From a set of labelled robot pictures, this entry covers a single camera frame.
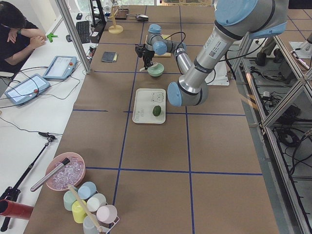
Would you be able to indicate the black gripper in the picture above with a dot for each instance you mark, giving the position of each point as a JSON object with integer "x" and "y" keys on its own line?
{"x": 147, "y": 53}

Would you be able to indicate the white plastic spoon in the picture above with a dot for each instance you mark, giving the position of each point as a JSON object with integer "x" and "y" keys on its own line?
{"x": 149, "y": 68}

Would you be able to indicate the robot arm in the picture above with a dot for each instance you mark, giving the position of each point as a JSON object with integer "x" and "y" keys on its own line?
{"x": 233, "y": 20}

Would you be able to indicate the mint green bowl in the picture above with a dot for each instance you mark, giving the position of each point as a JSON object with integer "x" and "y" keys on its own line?
{"x": 157, "y": 71}

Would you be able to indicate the pink bowl with ice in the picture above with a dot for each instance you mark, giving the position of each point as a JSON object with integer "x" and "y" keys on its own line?
{"x": 69, "y": 175}

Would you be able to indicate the white bear tray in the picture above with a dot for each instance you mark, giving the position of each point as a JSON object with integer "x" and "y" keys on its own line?
{"x": 145, "y": 100}

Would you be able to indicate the grey folded cloth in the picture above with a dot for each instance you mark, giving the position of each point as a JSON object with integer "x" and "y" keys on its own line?
{"x": 109, "y": 57}

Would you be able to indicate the metal scoop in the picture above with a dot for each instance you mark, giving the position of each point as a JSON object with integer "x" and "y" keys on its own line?
{"x": 139, "y": 17}

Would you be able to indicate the wooden mug tree stand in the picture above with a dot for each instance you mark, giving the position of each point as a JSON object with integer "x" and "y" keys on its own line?
{"x": 114, "y": 29}

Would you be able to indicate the dark wooden tray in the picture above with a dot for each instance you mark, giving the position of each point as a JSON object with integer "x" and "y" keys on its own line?
{"x": 121, "y": 14}

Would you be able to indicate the black keyboard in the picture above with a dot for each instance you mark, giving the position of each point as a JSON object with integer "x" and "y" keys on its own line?
{"x": 83, "y": 29}

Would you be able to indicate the far teach pendant tablet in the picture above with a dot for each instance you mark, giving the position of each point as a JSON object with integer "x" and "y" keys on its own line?
{"x": 60, "y": 68}

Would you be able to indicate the teach pendant tablet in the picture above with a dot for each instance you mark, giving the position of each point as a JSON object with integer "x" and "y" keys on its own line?
{"x": 27, "y": 89}
{"x": 60, "y": 68}

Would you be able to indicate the green clamp tool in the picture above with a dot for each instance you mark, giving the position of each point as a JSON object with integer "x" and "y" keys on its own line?
{"x": 50, "y": 37}

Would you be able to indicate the near teach pendant tablet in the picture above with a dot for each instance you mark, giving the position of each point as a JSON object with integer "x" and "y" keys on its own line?
{"x": 27, "y": 89}

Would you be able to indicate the metal cylinder tool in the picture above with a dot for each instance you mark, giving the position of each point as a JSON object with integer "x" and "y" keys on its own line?
{"x": 49, "y": 175}

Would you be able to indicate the seated person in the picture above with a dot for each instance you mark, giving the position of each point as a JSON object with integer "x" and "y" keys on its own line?
{"x": 18, "y": 38}

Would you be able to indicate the blue cup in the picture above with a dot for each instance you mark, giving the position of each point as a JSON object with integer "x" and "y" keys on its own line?
{"x": 87, "y": 190}

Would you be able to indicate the white cup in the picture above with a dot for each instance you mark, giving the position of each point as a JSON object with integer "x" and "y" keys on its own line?
{"x": 95, "y": 202}

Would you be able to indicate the pink cup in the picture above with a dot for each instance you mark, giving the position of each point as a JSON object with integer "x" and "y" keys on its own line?
{"x": 107, "y": 214}

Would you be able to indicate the green cup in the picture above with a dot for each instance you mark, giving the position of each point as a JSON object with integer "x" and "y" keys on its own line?
{"x": 68, "y": 200}

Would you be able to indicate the yellow cup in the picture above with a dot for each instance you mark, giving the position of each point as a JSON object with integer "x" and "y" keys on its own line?
{"x": 78, "y": 212}

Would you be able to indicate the grey cup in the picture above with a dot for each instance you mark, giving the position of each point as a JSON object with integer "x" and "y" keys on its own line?
{"x": 89, "y": 227}

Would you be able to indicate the black tripod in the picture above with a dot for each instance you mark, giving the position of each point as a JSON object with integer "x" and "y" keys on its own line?
{"x": 12, "y": 193}

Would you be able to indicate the red cylinder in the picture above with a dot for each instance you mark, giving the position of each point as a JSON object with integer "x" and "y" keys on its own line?
{"x": 15, "y": 210}

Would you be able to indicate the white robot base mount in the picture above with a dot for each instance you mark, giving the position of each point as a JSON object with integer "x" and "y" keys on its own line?
{"x": 219, "y": 75}

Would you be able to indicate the aluminium frame post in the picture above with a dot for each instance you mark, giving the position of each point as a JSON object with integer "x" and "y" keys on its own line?
{"x": 69, "y": 23}

